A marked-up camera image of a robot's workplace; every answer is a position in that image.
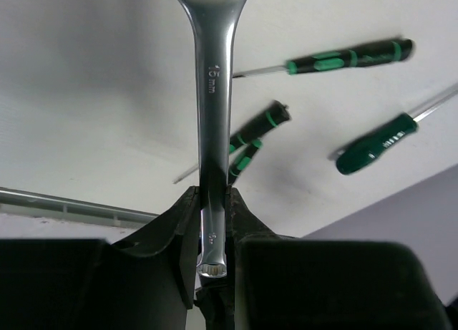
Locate small precision screwdriver middle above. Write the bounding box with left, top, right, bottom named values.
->
left=172, top=100, right=293, bottom=185

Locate silver combination wrench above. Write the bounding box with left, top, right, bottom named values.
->
left=178, top=0, right=247, bottom=278

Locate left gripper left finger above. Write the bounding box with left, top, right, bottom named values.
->
left=1, top=187, right=200, bottom=329

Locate small precision screwdriver lower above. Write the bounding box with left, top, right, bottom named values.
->
left=228, top=139, right=263, bottom=185

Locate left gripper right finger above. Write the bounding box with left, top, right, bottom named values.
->
left=226, top=188, right=451, bottom=329

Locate aluminium frame rail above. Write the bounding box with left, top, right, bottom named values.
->
left=1, top=188, right=158, bottom=224

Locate small precision screwdriver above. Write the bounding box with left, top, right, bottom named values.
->
left=233, top=38, right=415, bottom=79
left=228, top=139, right=263, bottom=185
left=172, top=100, right=293, bottom=185

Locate small precision screwdriver upper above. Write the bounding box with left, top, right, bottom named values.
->
left=233, top=38, right=415, bottom=79

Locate large green screwdriver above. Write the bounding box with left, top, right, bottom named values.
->
left=329, top=83, right=457, bottom=175

